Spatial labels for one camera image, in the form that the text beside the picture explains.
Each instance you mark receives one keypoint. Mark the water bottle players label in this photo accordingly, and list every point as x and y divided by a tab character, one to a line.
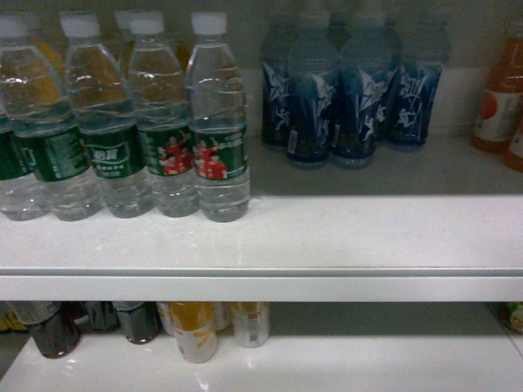
157	83
218	120

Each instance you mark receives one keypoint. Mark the water bottle shelf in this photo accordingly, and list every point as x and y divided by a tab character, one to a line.
101	100
26	77
69	184

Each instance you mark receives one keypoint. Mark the yellow white juice bottle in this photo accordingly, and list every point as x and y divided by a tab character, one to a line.
194	329

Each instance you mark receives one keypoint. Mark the orange juice bottle right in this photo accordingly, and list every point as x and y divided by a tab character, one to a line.
501	102

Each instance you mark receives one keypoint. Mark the water bottle rightmost players label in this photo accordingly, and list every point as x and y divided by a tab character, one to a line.
218	120

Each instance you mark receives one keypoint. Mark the white milk drink bottle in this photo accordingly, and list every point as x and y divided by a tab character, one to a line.
251	322

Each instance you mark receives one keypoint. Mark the blue sports drink bottle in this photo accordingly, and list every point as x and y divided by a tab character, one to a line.
421	65
363	68
312	86
274	64

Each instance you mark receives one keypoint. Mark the dark tea bottle below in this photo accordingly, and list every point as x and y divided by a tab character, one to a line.
54	332

